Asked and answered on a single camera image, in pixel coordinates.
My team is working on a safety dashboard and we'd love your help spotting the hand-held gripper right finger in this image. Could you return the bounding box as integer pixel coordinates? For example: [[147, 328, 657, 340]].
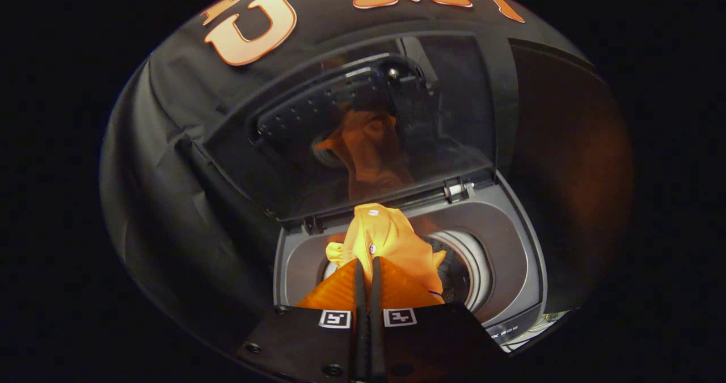
[[369, 256, 505, 382]]

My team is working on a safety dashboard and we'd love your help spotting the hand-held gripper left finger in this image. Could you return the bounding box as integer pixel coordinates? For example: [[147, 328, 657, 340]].
[[235, 258, 366, 381]]

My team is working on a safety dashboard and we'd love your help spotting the orange button shirt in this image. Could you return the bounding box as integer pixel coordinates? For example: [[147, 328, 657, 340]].
[[325, 203, 449, 310]]

